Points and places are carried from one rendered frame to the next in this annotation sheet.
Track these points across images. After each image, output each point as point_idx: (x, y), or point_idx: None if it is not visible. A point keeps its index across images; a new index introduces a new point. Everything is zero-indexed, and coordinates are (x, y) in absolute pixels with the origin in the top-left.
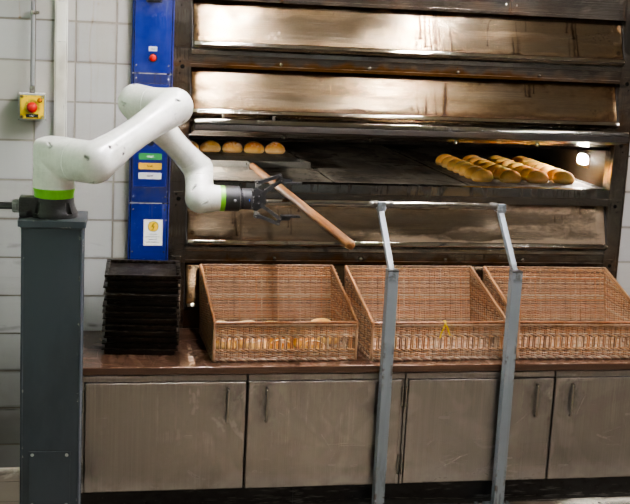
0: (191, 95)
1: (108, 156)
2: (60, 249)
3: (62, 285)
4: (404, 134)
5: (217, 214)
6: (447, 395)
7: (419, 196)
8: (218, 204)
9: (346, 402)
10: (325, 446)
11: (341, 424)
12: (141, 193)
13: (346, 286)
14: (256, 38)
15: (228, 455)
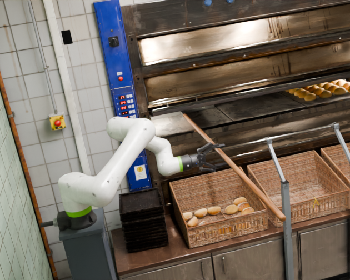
0: (146, 94)
1: (108, 189)
2: (90, 246)
3: (96, 266)
4: (271, 91)
5: (173, 153)
6: (321, 236)
7: (281, 119)
8: (178, 170)
9: (267, 253)
10: (259, 277)
11: (266, 264)
12: None
13: (250, 177)
14: (178, 53)
15: None
